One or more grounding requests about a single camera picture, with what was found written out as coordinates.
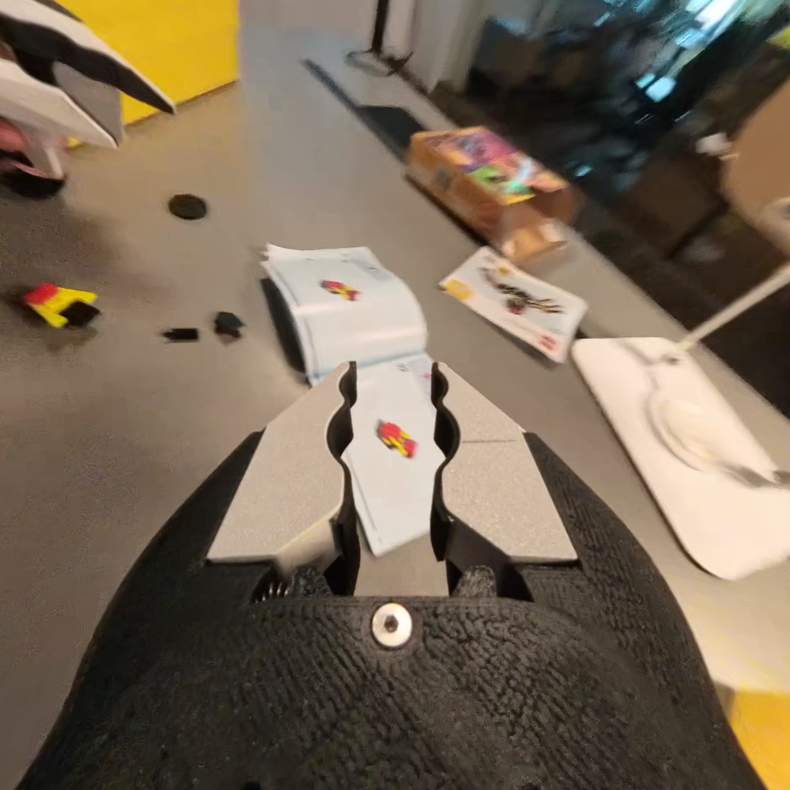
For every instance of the orange cardboard lego box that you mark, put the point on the orange cardboard lego box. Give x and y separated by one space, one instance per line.
469 185

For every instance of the open instruction booklet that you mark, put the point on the open instruction booklet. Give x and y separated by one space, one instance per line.
370 333

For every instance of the red yellow lego model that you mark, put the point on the red yellow lego model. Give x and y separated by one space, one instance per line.
52 305

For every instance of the flat black lego piece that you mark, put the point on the flat black lego piece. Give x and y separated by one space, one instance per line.
181 334

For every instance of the angular black lego piece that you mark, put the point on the angular black lego piece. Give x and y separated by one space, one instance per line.
228 324

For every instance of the yellow plastic bin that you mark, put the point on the yellow plastic bin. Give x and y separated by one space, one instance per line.
173 43

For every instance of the wooden book stand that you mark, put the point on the wooden book stand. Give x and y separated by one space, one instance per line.
642 401

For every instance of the white instruction leaflet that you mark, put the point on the white instruction leaflet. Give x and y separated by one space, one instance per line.
531 327

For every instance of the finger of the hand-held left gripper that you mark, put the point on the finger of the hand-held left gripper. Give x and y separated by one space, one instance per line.
55 99
92 62

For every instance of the black light stand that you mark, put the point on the black light stand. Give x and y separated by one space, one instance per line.
378 24

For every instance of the round black lego plate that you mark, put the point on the round black lego plate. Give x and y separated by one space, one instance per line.
188 207

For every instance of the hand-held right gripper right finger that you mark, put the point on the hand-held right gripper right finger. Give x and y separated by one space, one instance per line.
500 494

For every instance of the person's left hand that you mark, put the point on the person's left hand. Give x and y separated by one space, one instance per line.
9 139

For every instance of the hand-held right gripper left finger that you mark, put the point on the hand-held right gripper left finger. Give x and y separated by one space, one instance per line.
284 494

